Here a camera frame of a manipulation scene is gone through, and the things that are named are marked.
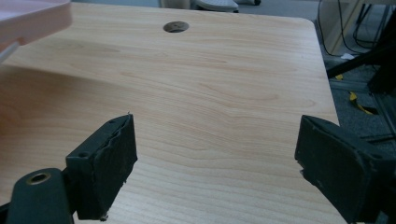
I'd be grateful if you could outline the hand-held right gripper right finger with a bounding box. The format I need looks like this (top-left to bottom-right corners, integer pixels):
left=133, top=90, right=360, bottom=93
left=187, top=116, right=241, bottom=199
left=294, top=114, right=396, bottom=224

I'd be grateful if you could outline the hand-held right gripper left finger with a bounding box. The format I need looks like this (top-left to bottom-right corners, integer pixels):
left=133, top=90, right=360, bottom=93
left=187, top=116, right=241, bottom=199
left=65, top=113, right=138, bottom=222

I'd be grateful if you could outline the yellow tape strip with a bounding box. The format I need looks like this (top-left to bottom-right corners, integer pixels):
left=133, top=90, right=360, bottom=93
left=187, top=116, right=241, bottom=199
left=348, top=91, right=375, bottom=116

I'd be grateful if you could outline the black metal stand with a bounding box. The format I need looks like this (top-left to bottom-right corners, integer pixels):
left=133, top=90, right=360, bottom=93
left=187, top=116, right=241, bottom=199
left=326, top=8, right=396, bottom=94

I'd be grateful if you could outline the beige cabinet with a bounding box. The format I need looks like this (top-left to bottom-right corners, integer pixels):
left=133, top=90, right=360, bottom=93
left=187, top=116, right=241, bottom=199
left=318, top=0, right=396, bottom=56

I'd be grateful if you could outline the pink plastic tray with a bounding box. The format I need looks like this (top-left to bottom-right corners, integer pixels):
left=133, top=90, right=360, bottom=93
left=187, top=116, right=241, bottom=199
left=0, top=0, right=73, bottom=53

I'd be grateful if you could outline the white shoe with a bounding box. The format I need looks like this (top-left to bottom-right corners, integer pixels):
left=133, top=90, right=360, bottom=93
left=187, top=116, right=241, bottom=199
left=194, top=0, right=240, bottom=13

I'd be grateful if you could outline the black cable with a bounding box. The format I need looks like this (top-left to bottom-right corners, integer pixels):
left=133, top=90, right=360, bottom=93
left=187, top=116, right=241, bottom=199
left=317, top=0, right=375, bottom=58

